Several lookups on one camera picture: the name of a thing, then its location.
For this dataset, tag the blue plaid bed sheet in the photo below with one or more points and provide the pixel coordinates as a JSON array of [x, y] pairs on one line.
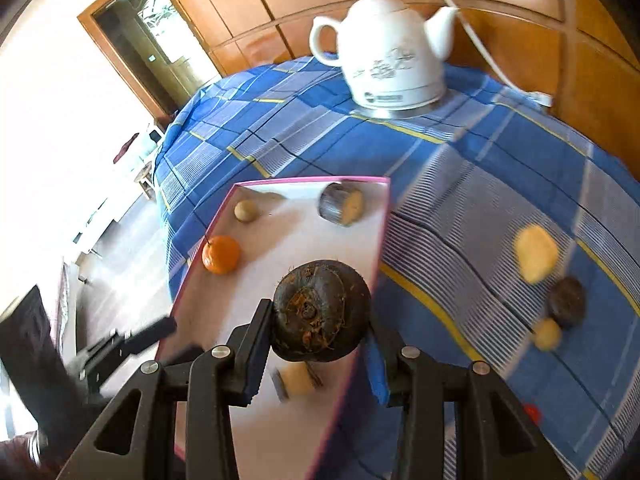
[[475, 170]]

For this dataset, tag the dark brown water chestnut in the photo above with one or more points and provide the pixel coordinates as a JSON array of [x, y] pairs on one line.
[[320, 310], [567, 302]]

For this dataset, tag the yellow peeled fruit piece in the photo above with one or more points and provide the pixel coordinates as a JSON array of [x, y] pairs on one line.
[[536, 255]]

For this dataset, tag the orange tangerine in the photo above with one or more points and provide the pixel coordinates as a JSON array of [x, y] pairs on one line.
[[221, 255]]

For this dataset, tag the person's left forearm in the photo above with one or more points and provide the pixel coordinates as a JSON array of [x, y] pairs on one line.
[[15, 460]]

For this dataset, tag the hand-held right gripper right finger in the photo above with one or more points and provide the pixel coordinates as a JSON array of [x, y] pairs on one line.
[[377, 375]]

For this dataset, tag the red tomato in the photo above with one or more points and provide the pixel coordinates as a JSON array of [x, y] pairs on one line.
[[532, 412]]

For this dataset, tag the pale wedge with dark rind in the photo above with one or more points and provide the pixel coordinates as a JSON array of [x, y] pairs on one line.
[[297, 380]]

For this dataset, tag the white tray with pink rim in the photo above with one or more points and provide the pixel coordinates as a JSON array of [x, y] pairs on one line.
[[280, 240]]

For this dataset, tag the white ceramic electric kettle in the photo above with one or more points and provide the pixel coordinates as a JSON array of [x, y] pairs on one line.
[[390, 50]]

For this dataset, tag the white plug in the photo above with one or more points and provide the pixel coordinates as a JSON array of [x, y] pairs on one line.
[[542, 99]]

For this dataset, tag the wooden wardrobe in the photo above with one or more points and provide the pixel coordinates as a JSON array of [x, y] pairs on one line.
[[280, 0]]

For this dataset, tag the wooden glass door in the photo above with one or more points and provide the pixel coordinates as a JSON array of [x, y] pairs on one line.
[[150, 50]]

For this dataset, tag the small wooden stool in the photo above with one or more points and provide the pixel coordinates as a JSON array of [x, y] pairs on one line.
[[145, 176]]

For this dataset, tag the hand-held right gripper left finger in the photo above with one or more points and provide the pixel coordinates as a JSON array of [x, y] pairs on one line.
[[252, 360]]

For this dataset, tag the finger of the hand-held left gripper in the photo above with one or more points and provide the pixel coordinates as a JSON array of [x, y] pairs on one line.
[[145, 337], [182, 353]]

